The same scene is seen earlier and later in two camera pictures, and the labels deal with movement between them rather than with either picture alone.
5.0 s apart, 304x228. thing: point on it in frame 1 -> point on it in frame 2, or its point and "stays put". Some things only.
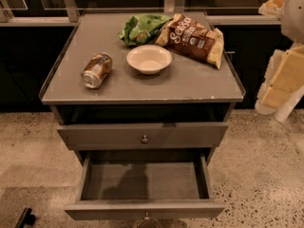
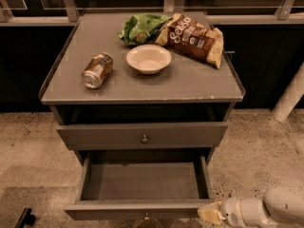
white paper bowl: [149, 59] stays put
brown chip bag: [193, 39] stays put
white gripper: [293, 16] -> [230, 211]
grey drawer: [145, 185] stays put
